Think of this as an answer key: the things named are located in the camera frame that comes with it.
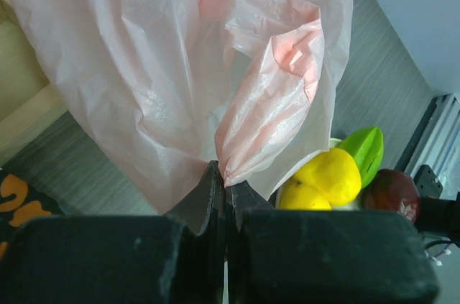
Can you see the green fake fruit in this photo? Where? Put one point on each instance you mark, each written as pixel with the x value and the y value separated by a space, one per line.
pixel 366 146

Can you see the wooden clothes rack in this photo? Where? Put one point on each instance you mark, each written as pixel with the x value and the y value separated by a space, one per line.
pixel 29 103

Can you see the yellow fake lemon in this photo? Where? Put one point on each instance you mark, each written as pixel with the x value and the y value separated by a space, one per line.
pixel 296 195

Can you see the orange fake fruit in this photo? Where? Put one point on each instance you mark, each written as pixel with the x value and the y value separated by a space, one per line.
pixel 334 174

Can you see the pink plastic bag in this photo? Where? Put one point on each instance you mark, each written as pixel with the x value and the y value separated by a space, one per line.
pixel 165 86

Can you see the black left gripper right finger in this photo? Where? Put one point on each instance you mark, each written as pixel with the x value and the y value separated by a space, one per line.
pixel 279 256

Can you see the camouflage patterned shorts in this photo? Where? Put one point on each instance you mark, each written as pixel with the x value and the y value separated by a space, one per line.
pixel 20 202

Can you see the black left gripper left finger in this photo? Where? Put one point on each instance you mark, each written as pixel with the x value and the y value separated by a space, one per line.
pixel 177 257

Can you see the dark red fake fruit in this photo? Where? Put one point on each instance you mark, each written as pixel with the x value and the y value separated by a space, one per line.
pixel 392 190

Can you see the cream and blue plate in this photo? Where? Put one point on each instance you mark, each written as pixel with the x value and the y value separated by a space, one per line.
pixel 329 180

